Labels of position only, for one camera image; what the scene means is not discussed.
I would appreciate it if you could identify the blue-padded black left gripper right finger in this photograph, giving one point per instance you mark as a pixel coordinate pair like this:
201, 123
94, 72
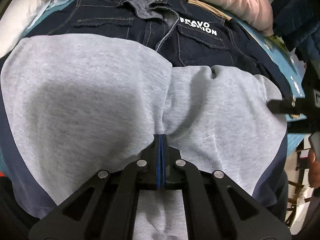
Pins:
216, 207

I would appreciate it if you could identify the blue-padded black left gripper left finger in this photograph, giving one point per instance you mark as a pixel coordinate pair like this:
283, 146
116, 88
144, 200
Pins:
105, 206

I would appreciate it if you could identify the grey navy baseball jacket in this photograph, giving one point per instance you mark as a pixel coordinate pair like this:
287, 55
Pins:
75, 104

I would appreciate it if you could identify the navy yellow puffer jacket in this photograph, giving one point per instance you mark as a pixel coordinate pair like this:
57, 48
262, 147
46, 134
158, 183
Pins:
296, 22

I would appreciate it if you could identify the dark denim jacket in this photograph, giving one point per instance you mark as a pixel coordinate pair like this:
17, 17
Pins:
183, 33

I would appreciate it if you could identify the white pillow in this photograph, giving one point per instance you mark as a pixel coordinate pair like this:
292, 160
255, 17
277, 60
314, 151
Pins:
19, 15

